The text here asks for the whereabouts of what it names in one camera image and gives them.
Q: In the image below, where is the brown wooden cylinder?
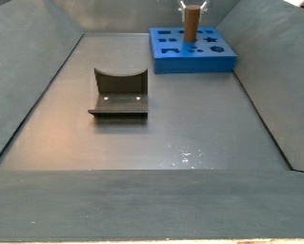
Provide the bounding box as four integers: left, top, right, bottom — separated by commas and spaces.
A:
182, 5, 200, 42

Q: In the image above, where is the dark grey curved cradle stand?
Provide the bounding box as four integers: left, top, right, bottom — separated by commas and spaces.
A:
88, 70, 148, 116

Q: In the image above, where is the blue foam shape-sorting block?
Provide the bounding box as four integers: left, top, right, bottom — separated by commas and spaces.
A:
149, 27, 236, 74

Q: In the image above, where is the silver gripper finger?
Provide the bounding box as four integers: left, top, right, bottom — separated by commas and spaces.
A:
177, 0, 185, 22
200, 0, 209, 13

